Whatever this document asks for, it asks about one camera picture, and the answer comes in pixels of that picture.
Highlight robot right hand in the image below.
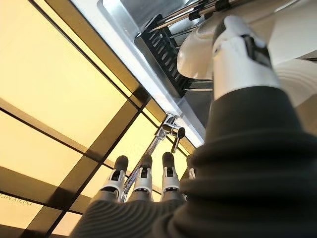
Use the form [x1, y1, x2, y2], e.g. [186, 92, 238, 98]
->
[71, 14, 317, 238]

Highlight beige round plate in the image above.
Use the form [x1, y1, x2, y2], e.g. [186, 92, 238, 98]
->
[176, 0, 317, 139]

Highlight chrome pull-down kitchen faucet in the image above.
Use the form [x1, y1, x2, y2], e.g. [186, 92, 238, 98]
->
[122, 111, 186, 202]

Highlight black dish drying rack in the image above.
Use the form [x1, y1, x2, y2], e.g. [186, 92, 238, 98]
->
[134, 0, 234, 99]

